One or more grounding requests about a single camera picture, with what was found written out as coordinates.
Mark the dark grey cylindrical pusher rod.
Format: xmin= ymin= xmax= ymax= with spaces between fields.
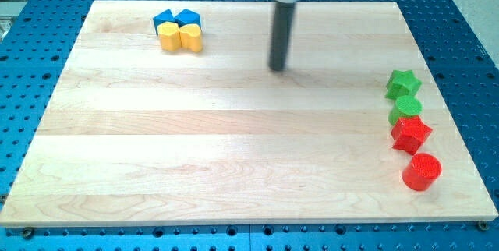
xmin=268 ymin=2 xmax=295 ymax=72

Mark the yellow heart block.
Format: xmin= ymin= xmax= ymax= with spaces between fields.
xmin=179 ymin=23 xmax=203 ymax=52

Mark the blue pentagon block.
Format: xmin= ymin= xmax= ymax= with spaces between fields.
xmin=174 ymin=9 xmax=202 ymax=27

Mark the yellow hexagon block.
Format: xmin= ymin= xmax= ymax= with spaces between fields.
xmin=157 ymin=22 xmax=181 ymax=51

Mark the blue triangular block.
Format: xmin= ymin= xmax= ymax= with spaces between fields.
xmin=153 ymin=9 xmax=175 ymax=34

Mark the green star block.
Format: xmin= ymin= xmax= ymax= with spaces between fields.
xmin=385 ymin=70 xmax=422 ymax=100

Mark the green cylinder block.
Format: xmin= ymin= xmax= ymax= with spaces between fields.
xmin=388 ymin=95 xmax=423 ymax=126

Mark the red star block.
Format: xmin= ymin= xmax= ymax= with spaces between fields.
xmin=391 ymin=115 xmax=433 ymax=155

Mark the light wooden board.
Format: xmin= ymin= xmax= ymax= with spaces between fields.
xmin=1 ymin=0 xmax=497 ymax=228

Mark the red cylinder block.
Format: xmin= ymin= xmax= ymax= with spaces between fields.
xmin=402 ymin=153 xmax=442 ymax=191

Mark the board corner screw right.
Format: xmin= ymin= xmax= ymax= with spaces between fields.
xmin=476 ymin=221 xmax=489 ymax=232

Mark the board corner screw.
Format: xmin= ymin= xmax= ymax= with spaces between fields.
xmin=476 ymin=221 xmax=489 ymax=232
xmin=21 ymin=227 xmax=34 ymax=239

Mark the board corner screw left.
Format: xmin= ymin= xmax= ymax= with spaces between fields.
xmin=21 ymin=227 xmax=34 ymax=239

